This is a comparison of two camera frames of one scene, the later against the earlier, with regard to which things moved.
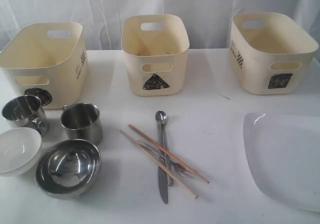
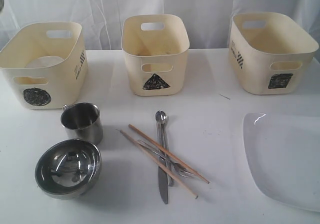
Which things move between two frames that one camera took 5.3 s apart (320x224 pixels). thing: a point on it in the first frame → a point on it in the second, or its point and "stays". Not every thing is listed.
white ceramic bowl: x=19 y=147 → x=43 y=62
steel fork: x=177 y=169 stays
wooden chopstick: x=167 y=151 stays
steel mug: x=82 y=121 stays
